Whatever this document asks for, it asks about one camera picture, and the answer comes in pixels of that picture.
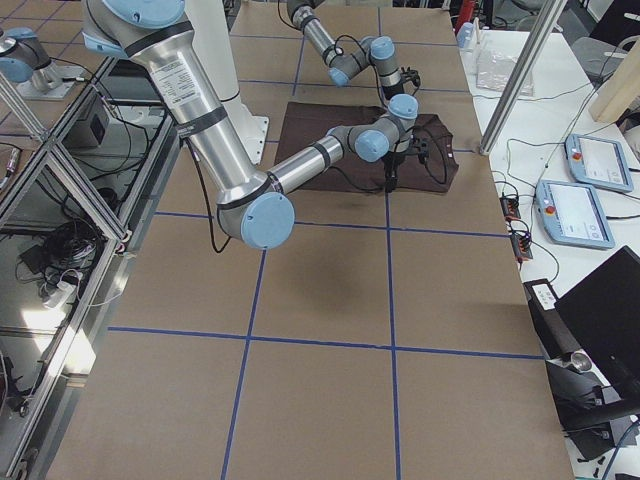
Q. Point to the far blue teach pendant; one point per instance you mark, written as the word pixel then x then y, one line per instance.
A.
pixel 598 162

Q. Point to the black laptop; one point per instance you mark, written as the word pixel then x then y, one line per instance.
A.
pixel 599 315

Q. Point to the dark brown t-shirt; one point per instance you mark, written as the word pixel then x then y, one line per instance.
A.
pixel 305 124

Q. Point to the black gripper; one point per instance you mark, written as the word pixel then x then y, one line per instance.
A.
pixel 393 159

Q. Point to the near blue teach pendant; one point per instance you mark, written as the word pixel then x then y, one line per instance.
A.
pixel 572 215

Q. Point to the blue teach pendant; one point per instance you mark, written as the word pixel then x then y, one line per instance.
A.
pixel 598 162
pixel 572 215

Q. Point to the clear plastic bag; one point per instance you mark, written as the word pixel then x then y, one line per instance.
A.
pixel 494 69

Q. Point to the black camera stand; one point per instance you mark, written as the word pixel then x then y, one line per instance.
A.
pixel 592 414

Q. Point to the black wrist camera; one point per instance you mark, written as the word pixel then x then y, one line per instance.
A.
pixel 419 148
pixel 410 75

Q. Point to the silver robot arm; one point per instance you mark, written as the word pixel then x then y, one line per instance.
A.
pixel 252 205
pixel 350 50

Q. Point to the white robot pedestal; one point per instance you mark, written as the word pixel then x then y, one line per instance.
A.
pixel 213 47

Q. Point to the grey aluminium post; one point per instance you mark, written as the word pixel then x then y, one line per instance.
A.
pixel 532 48

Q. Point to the aluminium frame rack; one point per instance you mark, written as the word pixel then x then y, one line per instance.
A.
pixel 82 168

